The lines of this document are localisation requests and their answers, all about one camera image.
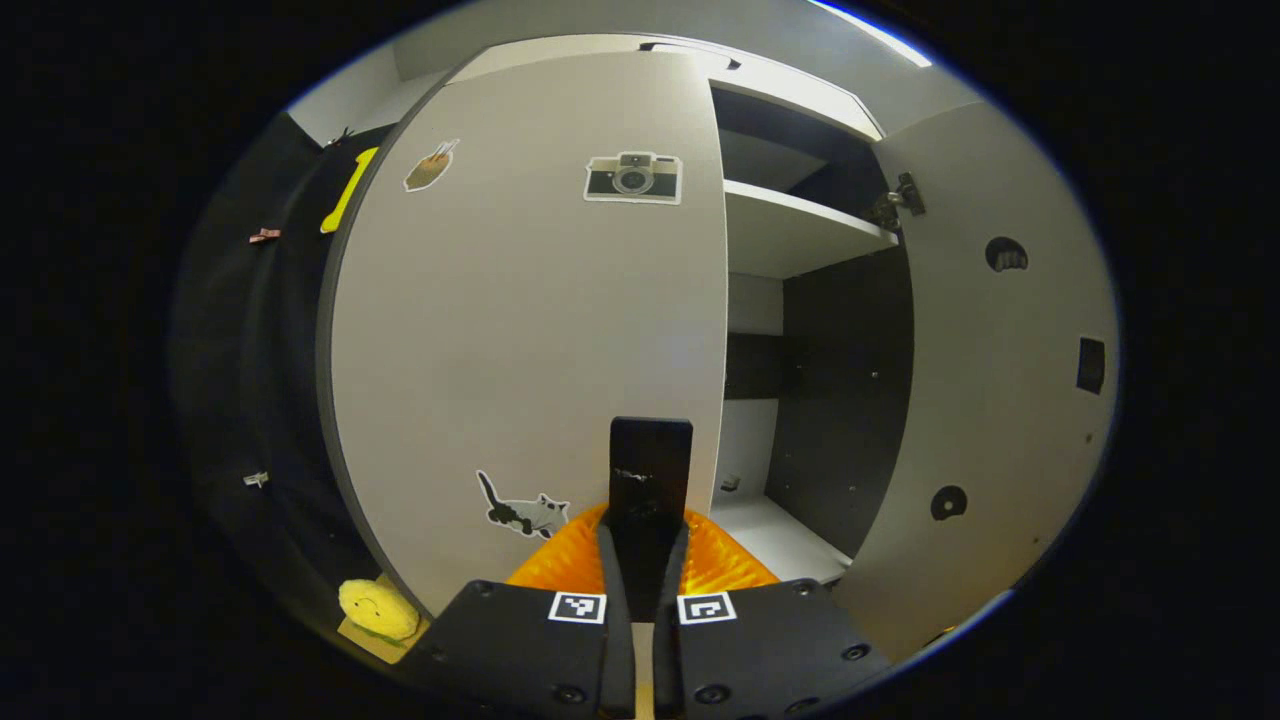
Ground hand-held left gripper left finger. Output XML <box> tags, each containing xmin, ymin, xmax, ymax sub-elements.
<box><xmin>415</xmin><ymin>500</ymin><xmax>638</xmax><ymax>720</ymax></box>

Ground black backdrop cloth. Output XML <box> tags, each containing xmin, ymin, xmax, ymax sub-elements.
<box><xmin>170</xmin><ymin>110</ymin><xmax>401</xmax><ymax>626</ymax></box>

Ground grey double-door shoe cabinet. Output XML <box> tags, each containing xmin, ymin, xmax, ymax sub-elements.
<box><xmin>390</xmin><ymin>30</ymin><xmax>916</xmax><ymax>586</ymax></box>

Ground grey cabinet door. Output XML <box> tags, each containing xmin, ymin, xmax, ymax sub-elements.
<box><xmin>318</xmin><ymin>50</ymin><xmax>729</xmax><ymax>616</ymax></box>
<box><xmin>835</xmin><ymin>100</ymin><xmax>1123</xmax><ymax>663</ymax></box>

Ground white cabinet shelf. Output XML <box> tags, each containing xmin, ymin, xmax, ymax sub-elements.
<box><xmin>722</xmin><ymin>178</ymin><xmax>899</xmax><ymax>281</ymax></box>

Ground metal door hinge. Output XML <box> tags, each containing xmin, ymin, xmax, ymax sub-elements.
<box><xmin>868</xmin><ymin>172</ymin><xmax>927</xmax><ymax>233</ymax></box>

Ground yellow plush toy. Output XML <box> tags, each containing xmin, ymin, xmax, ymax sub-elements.
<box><xmin>338</xmin><ymin>577</ymin><xmax>422</xmax><ymax>642</ymax></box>

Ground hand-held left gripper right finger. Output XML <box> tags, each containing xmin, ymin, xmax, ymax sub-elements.
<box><xmin>655</xmin><ymin>505</ymin><xmax>893</xmax><ymax>720</ymax></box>

